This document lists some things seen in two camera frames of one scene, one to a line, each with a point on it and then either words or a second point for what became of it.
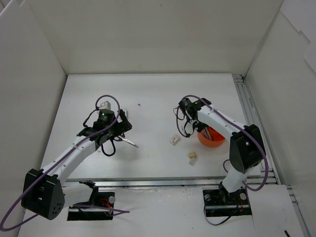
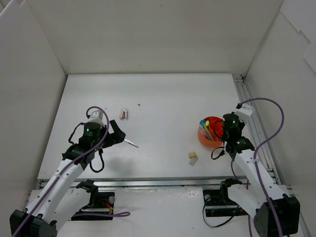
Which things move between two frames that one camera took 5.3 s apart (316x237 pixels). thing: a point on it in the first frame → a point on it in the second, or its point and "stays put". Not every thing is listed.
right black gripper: (200, 126) → (224, 135)
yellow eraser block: (192, 155) stays put
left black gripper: (122, 124) → (112, 135)
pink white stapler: (125, 110) stays put
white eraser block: (192, 161) stays put
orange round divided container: (217, 138) stays put
